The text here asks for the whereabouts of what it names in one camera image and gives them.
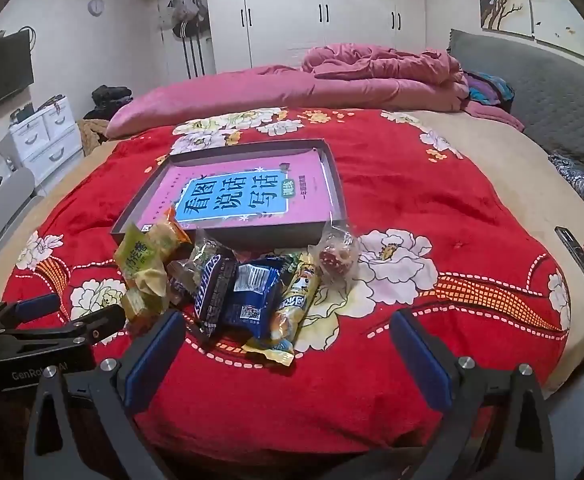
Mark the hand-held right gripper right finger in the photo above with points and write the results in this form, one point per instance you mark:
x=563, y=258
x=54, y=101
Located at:
x=419, y=365

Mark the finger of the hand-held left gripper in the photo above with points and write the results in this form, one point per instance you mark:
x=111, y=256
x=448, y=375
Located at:
x=99, y=322
x=36, y=306

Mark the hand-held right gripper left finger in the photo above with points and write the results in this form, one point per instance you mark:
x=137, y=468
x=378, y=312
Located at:
x=154, y=360

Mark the green label pastry packet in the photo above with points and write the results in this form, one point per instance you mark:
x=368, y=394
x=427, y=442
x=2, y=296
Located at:
x=134, y=255

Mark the brown candy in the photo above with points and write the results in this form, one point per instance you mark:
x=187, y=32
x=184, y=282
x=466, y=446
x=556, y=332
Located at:
x=181, y=275

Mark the brown chocolate bar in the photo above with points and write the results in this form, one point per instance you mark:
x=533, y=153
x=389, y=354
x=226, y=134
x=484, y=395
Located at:
x=214, y=292

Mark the grey tray with pink book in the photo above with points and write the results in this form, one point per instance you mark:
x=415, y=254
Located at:
x=126, y=220

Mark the orange cracker packet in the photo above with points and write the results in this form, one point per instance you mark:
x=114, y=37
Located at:
x=171, y=232

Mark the blue cookie packet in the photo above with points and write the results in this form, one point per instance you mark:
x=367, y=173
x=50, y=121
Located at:
x=252, y=295

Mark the black green pea packet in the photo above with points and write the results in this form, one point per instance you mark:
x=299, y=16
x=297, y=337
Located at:
x=206, y=251

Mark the yellow snack packet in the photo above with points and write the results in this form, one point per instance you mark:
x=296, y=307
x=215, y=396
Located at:
x=294, y=305

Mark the clear candy ball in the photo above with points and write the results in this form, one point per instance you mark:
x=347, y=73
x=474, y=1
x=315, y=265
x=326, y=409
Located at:
x=334, y=255

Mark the white drawer cabinet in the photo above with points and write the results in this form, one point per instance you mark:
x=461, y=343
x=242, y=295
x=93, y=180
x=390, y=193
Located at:
x=46, y=135

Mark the tan knitted cloth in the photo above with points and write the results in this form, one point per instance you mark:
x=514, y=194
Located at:
x=91, y=135

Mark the red floral blanket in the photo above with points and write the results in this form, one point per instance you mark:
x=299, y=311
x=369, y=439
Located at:
x=422, y=185

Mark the black remote control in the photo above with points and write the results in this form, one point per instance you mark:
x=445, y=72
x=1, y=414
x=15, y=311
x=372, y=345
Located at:
x=574, y=252

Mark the small black device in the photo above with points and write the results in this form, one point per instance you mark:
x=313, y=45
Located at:
x=21, y=114

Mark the pink book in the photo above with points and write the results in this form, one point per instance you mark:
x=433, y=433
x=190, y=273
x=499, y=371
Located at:
x=272, y=180

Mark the black bag pile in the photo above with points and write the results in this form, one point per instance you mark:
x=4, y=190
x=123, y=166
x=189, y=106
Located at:
x=111, y=97

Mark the dark patterned cloth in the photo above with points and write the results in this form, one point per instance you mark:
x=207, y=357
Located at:
x=582, y=185

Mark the purple teal clothes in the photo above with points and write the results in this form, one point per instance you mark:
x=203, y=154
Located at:
x=492, y=87

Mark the pink duvet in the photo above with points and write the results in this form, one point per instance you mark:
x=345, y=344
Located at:
x=272, y=90

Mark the grey padded headboard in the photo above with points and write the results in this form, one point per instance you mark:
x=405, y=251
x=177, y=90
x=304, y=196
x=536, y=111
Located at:
x=547, y=100

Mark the black striped hanging bag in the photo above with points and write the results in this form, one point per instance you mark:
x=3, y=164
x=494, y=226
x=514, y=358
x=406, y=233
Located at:
x=189, y=30

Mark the hanging light grey bag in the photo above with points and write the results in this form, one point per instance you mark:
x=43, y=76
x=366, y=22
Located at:
x=184, y=7

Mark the white wardrobe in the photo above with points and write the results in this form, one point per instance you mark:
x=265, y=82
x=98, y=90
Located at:
x=297, y=10

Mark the round wall clock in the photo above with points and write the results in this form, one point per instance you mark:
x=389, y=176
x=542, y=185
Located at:
x=96, y=6

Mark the floral wall mural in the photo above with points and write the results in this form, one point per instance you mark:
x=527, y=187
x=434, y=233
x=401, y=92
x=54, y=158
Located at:
x=522, y=0

